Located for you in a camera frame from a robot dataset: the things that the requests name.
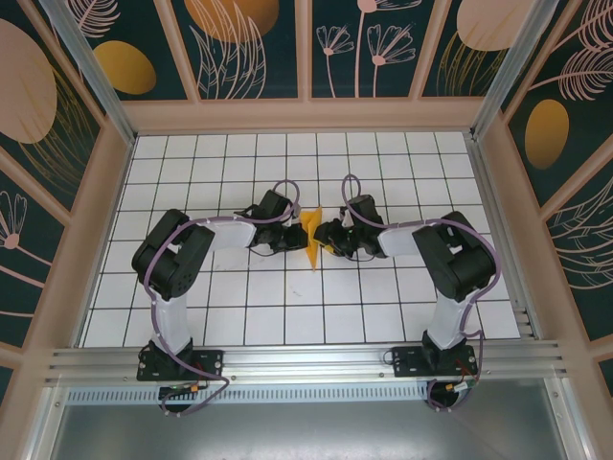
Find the yellow cloth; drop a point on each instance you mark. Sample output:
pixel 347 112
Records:
pixel 313 256

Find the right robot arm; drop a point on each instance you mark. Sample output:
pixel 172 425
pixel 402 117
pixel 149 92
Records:
pixel 450 316

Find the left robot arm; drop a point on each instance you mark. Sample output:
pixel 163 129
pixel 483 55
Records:
pixel 170 316

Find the grey sheet metal panel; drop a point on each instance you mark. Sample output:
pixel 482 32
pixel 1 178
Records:
pixel 306 431

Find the long aluminium mounting rail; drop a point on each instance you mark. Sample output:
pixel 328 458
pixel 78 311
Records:
pixel 306 359

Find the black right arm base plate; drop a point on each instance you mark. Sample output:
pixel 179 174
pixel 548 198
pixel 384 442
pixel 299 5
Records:
pixel 407 361

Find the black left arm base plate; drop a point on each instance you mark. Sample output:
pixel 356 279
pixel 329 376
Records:
pixel 211 361

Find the aluminium side rail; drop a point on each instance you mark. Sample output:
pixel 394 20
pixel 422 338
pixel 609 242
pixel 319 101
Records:
pixel 524 321

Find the aluminium frame post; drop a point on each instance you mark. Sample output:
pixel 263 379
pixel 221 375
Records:
pixel 507 72
pixel 96 81

